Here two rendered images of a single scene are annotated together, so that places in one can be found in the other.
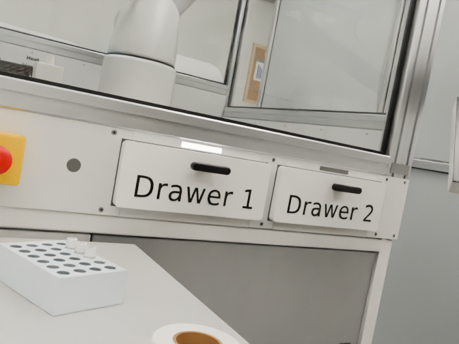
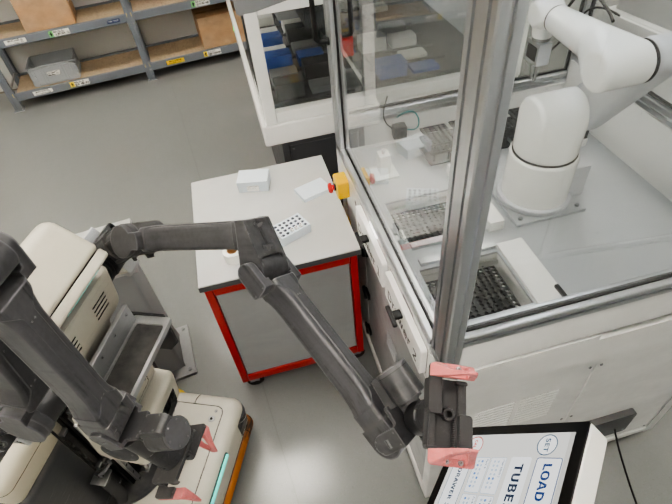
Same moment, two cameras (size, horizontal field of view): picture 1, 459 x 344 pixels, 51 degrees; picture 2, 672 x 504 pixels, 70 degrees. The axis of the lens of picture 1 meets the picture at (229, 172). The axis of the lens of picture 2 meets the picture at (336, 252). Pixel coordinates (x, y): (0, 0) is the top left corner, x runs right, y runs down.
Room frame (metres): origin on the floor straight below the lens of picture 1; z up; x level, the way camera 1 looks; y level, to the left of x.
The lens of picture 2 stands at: (1.13, -1.03, 1.99)
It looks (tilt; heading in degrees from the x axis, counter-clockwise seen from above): 46 degrees down; 110
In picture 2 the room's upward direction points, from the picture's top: 7 degrees counter-clockwise
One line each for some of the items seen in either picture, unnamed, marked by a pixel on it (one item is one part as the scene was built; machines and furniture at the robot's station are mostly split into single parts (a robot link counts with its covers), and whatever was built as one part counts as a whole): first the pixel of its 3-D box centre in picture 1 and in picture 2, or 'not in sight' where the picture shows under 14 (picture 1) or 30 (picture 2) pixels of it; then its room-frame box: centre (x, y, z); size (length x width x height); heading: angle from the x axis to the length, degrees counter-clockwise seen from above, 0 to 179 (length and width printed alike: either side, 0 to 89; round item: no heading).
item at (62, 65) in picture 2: not in sight; (54, 67); (-2.63, 2.35, 0.22); 0.40 x 0.30 x 0.17; 36
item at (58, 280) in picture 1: (59, 272); (290, 229); (0.52, 0.16, 0.78); 0.12 x 0.08 x 0.04; 52
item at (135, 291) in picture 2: not in sight; (132, 312); (-0.19, -0.07, 0.38); 0.30 x 0.30 x 0.76; 36
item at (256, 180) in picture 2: not in sight; (253, 180); (0.27, 0.41, 0.79); 0.13 x 0.09 x 0.05; 16
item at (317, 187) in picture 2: not in sight; (312, 189); (0.52, 0.42, 0.77); 0.13 x 0.09 x 0.02; 48
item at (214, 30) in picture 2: not in sight; (218, 24); (-1.40, 3.27, 0.28); 0.41 x 0.32 x 0.28; 36
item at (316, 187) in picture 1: (331, 201); (404, 319); (1.01, -0.22, 0.87); 0.29 x 0.02 x 0.11; 120
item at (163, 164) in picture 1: (197, 183); (370, 244); (0.85, 0.05, 0.87); 0.29 x 0.02 x 0.11; 120
